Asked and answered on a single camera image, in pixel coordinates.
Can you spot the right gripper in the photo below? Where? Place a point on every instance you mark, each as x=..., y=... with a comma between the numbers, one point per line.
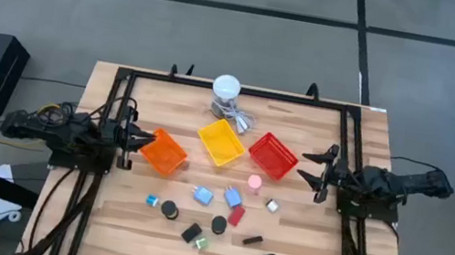
x=335, y=175

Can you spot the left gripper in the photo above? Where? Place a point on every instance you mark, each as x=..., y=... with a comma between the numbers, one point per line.
x=126, y=138

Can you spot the silver white small charger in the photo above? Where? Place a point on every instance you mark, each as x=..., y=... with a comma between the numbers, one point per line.
x=272, y=206

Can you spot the teal small charger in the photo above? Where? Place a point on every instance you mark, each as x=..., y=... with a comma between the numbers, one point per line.
x=152, y=200

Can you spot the pink capped hourglass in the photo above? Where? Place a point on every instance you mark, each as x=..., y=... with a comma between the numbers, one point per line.
x=254, y=182

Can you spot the light blue wall charger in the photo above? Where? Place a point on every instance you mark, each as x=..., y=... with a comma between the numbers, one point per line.
x=203, y=196
x=233, y=197

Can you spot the red box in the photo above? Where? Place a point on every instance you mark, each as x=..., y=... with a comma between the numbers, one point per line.
x=236, y=216

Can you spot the small black bar block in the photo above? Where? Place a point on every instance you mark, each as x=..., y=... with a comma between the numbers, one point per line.
x=252, y=240

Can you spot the black rectangular box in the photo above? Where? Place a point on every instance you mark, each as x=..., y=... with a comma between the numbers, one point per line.
x=191, y=232

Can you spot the green white small charger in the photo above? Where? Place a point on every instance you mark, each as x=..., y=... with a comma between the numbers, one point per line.
x=202, y=244

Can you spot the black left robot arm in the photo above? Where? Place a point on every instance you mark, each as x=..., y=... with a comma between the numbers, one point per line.
x=65, y=130

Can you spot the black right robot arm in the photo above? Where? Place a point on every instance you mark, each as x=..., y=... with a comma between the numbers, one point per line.
x=408, y=181

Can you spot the orange plastic basket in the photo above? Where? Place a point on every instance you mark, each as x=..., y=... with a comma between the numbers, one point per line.
x=163, y=154

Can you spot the red plastic basket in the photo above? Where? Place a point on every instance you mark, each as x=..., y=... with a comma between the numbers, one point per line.
x=273, y=156

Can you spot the black table clamp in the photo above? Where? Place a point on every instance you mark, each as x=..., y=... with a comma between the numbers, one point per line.
x=173, y=71
x=190, y=70
x=313, y=90

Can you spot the yellow plastic basket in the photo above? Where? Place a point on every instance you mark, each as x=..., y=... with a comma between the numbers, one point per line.
x=220, y=142

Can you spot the white dome lamp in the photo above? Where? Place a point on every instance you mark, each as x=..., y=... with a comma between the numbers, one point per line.
x=226, y=85

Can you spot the black aluminium table frame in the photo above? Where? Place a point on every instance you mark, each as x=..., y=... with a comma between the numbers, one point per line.
x=238, y=90

